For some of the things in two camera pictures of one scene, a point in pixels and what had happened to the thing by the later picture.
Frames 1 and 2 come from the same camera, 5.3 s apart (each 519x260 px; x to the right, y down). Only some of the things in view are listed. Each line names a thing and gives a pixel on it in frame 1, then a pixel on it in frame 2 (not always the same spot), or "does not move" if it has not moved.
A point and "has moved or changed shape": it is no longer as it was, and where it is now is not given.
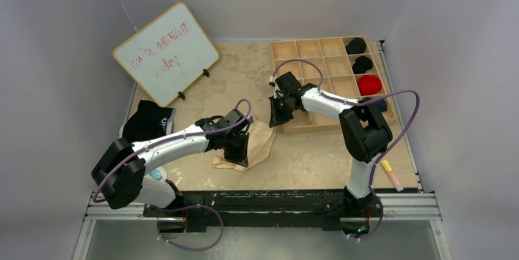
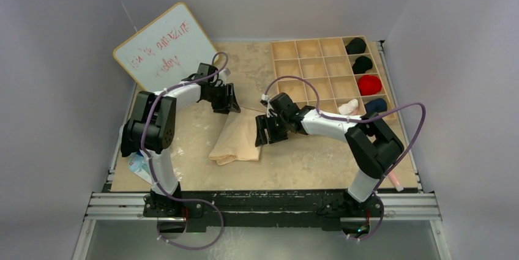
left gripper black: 240,157 to 227,103
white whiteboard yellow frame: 168,54 does not move
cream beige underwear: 261,135 has moved or changed shape
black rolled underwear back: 356,45 does not move
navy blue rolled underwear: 382,105 does not move
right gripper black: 277,117 to 264,122
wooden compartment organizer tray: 346,66 does not move
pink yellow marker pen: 388,168 does not move
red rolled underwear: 369,84 does not move
